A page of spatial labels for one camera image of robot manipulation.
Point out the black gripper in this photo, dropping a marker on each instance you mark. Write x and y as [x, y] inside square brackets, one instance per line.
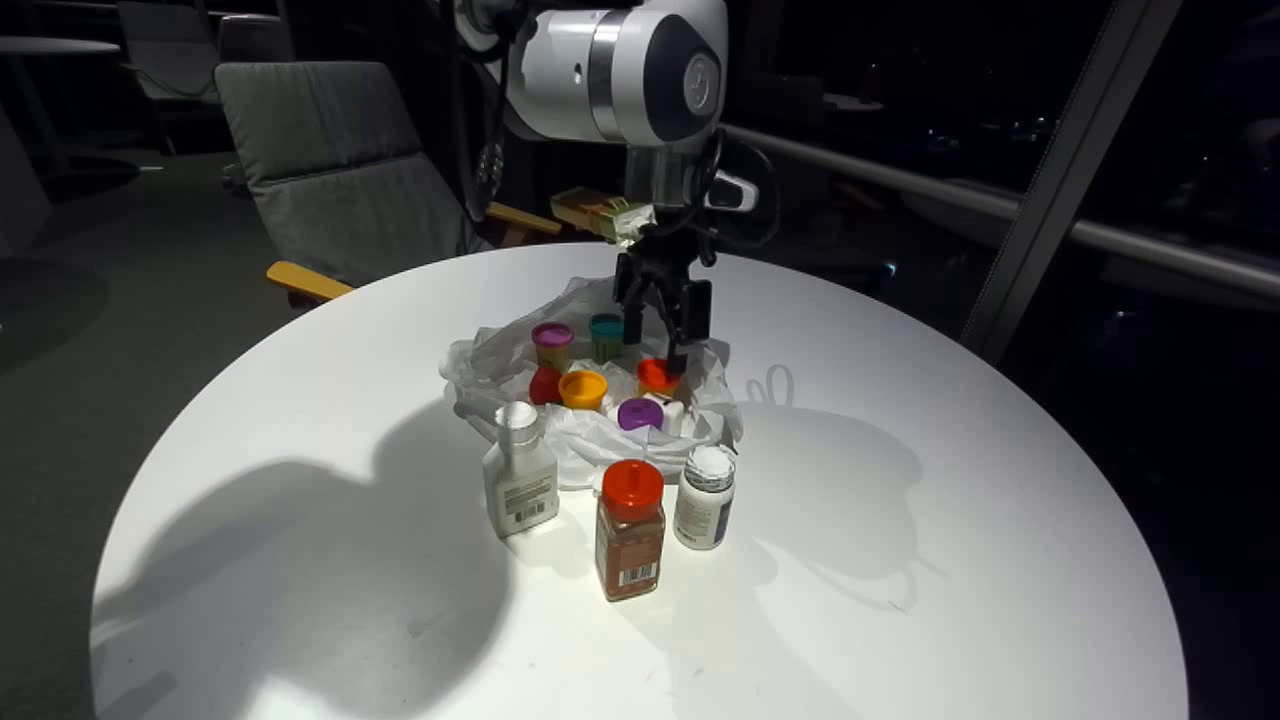
[667, 254]

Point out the orange-lid yellow dough tub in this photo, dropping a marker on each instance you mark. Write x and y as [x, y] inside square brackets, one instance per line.
[653, 378]

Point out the pink-lid dough tub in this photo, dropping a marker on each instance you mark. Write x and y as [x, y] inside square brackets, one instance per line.
[555, 341]

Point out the round white pill bottle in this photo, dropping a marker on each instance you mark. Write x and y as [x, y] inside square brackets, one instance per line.
[707, 502]

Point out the square white bottle white cap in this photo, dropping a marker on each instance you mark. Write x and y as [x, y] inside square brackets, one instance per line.
[517, 481]

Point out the red-lid spice bottle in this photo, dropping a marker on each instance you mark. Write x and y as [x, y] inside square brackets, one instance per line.
[628, 532]

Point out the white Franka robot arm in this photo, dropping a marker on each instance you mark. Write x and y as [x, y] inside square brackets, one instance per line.
[613, 64]

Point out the teal-lid dough tub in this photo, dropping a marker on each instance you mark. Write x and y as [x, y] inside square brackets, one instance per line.
[604, 333]

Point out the purple lid container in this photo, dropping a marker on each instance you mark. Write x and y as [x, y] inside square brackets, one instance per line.
[640, 412]

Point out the yellow-lid dough tub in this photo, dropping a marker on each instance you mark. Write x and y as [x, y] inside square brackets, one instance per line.
[582, 391]

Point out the translucent white plastic bag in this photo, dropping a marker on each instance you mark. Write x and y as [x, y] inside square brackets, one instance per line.
[483, 365]

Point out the grey chair wooden armrests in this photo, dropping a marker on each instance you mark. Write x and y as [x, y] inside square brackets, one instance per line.
[334, 172]

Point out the grey background chair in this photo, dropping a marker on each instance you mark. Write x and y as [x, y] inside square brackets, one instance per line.
[166, 47]

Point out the round background table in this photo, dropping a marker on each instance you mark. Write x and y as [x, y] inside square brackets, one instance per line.
[54, 47]

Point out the grey horizontal window rail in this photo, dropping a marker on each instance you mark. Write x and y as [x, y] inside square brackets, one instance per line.
[1001, 211]

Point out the grey window frame post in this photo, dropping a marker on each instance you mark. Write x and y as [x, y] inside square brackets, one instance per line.
[1066, 172]

